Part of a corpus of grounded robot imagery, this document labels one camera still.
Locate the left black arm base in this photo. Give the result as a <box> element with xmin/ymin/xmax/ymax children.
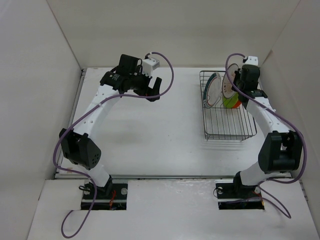
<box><xmin>78</xmin><ymin>182</ymin><xmax>128</xmax><ymax>211</ymax></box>

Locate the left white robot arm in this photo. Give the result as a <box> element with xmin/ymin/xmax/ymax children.
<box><xmin>59</xmin><ymin>54</ymin><xmax>162</xmax><ymax>199</ymax></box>

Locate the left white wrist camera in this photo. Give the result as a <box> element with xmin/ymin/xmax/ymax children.
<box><xmin>142</xmin><ymin>55</ymin><xmax>160</xmax><ymax>77</ymax></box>

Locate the wire dish rack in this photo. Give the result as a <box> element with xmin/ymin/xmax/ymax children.
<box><xmin>199</xmin><ymin>69</ymin><xmax>258</xmax><ymax>141</ymax></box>

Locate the orange plate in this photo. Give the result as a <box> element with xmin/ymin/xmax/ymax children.
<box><xmin>232</xmin><ymin>100</ymin><xmax>242</xmax><ymax>109</ymax></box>

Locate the sunburst patterned white plate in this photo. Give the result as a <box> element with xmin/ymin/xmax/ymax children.
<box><xmin>221</xmin><ymin>63</ymin><xmax>239</xmax><ymax>99</ymax></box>

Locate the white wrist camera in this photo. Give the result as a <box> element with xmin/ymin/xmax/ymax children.
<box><xmin>142</xmin><ymin>55</ymin><xmax>160</xmax><ymax>77</ymax></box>
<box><xmin>242</xmin><ymin>56</ymin><xmax>259</xmax><ymax>66</ymax></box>

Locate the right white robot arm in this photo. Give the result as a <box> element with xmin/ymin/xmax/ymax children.
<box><xmin>231</xmin><ymin>64</ymin><xmax>303</xmax><ymax>197</ymax></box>

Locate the green plate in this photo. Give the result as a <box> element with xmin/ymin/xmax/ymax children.
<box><xmin>222</xmin><ymin>93</ymin><xmax>239</xmax><ymax>109</ymax></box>

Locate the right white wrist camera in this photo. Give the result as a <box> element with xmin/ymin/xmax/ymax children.
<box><xmin>242</xmin><ymin>56</ymin><xmax>259</xmax><ymax>66</ymax></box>

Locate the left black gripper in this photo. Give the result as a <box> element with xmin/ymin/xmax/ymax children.
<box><xmin>129</xmin><ymin>66</ymin><xmax>161</xmax><ymax>102</ymax></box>

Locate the teal rimmed white plate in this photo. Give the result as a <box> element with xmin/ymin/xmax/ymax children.
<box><xmin>202</xmin><ymin>72</ymin><xmax>222</xmax><ymax>109</ymax></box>

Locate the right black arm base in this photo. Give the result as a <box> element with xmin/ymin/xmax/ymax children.
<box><xmin>213</xmin><ymin>182</ymin><xmax>265</xmax><ymax>210</ymax></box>

